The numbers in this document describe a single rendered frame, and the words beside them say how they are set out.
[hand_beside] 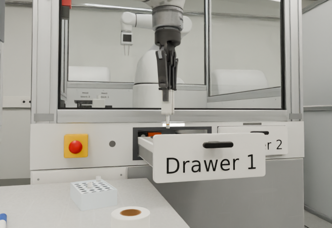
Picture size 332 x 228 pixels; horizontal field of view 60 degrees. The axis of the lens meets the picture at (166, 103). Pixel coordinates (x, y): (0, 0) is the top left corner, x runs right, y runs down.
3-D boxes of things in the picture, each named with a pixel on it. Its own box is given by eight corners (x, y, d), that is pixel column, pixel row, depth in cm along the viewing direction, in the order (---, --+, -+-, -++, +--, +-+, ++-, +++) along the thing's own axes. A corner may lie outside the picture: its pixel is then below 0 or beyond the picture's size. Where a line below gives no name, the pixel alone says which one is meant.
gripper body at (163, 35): (175, 25, 77) (175, 60, 77) (184, 33, 85) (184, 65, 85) (149, 28, 80) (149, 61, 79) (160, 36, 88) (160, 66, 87)
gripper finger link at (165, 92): (169, 83, 81) (165, 82, 78) (168, 101, 80) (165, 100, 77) (163, 83, 81) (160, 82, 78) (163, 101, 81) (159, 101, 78)
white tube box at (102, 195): (117, 205, 68) (117, 189, 68) (81, 211, 64) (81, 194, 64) (101, 192, 79) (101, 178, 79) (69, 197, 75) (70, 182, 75)
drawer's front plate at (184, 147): (266, 176, 73) (265, 132, 73) (154, 183, 66) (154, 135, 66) (261, 174, 75) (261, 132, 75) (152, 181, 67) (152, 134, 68)
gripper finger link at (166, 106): (172, 89, 81) (171, 89, 80) (172, 114, 80) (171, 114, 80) (162, 90, 82) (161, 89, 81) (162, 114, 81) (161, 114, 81)
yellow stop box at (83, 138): (87, 158, 90) (88, 134, 90) (63, 159, 88) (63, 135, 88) (87, 155, 95) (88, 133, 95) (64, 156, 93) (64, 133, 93)
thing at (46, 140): (304, 157, 116) (304, 121, 116) (29, 170, 90) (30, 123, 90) (209, 137, 208) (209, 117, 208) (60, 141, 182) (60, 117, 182)
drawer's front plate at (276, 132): (288, 154, 112) (287, 125, 112) (220, 157, 105) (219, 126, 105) (285, 153, 114) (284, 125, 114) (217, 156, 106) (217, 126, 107)
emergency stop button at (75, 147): (82, 154, 87) (82, 140, 87) (68, 154, 86) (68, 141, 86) (82, 152, 90) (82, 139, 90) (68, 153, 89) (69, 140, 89)
